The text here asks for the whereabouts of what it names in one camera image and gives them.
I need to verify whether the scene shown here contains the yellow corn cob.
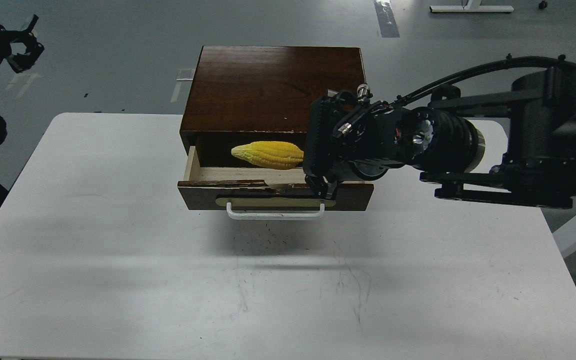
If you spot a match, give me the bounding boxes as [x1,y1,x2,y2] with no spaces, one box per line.
[230,141,305,171]

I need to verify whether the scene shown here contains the wooden drawer with white handle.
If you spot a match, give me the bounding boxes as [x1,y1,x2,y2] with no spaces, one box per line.
[177,146,375,217]

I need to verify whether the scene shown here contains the grey floor tape strip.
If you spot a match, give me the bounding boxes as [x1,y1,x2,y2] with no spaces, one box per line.
[372,0,401,39]

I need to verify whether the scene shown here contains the dark wooden drawer cabinet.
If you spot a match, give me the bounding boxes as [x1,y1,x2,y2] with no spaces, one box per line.
[179,45,366,167]

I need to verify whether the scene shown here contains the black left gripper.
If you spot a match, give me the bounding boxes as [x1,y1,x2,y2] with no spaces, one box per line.
[0,14,45,74]

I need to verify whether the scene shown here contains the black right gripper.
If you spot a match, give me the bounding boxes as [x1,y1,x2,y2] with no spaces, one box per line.
[302,85,419,201]

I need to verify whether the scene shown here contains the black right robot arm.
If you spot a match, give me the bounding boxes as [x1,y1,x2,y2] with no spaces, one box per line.
[302,55,576,209]

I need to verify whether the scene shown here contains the white table leg base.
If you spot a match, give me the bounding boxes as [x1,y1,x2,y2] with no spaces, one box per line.
[429,0,515,14]

